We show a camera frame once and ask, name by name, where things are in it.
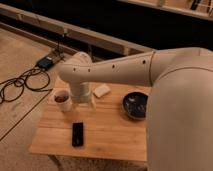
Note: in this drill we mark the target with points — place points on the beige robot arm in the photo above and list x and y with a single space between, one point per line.
179 115

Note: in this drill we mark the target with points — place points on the dark ceramic bowl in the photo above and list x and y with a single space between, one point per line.
134 104

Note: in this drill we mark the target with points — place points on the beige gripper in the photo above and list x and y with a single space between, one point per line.
81 93

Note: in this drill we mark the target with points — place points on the black power adapter box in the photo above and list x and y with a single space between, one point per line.
45 63

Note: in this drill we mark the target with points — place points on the pale sponge block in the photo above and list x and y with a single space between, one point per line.
101 90

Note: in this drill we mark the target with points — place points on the white paper cup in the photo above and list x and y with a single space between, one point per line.
63 100

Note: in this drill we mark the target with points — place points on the wooden table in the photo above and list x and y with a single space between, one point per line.
108 132

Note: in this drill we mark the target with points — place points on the black rectangular phone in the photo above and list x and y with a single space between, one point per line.
77 134

